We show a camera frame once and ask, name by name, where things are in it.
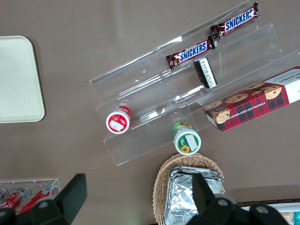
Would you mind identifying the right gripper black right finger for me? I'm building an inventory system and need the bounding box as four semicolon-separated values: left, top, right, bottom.
187;172;249;225

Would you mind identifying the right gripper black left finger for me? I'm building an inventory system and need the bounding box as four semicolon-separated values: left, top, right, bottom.
16;173;88;225

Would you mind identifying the aluminium foil tray stack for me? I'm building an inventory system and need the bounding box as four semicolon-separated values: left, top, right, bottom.
163;165;223;225

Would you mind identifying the oval light wicker basket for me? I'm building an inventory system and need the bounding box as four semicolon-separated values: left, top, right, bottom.
152;153;225;225

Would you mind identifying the beige plastic serving tray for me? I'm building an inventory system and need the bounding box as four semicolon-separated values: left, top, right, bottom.
0;35;45;124

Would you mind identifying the red cola bottle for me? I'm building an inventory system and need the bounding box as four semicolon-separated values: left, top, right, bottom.
0;186;31;209
0;187;9;203
20;185;58;214

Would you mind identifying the clear acrylic bottle rack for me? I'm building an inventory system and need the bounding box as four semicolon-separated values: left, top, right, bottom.
0;178;61;211

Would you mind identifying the green lidded cup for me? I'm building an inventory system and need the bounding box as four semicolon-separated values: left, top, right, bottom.
171;121;202;156

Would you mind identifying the white rectangular snack bin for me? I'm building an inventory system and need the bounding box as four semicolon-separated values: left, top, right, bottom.
239;200;300;225

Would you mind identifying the clear bag of puffed snacks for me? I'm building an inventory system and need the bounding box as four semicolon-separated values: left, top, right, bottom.
280;212;294;225

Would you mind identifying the red lidded cup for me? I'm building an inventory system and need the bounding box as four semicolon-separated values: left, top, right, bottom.
105;105;133;135

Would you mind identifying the red tartan cookie box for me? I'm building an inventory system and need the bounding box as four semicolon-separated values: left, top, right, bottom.
203;66;300;132

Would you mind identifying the clear acrylic step riser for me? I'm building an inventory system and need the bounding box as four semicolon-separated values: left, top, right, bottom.
89;42;195;167
159;0;300;132

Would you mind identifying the small black white snack bar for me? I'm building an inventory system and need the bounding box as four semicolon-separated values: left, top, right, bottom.
193;57;218;89

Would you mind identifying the brown Snickers bar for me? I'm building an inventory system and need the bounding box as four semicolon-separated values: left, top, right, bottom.
165;36;216;71
210;1;260;39

